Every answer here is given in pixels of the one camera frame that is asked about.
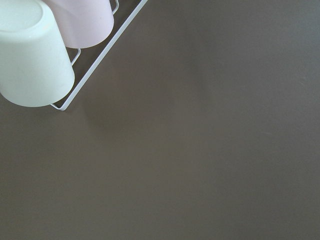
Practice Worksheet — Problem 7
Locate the white cup on rack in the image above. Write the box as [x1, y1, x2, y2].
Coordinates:
[0, 0, 75, 107]

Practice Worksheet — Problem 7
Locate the pink cup on rack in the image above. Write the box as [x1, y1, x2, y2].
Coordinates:
[45, 0, 114, 49]

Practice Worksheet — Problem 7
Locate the white wire cup rack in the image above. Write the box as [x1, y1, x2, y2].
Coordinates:
[51, 0, 148, 111]

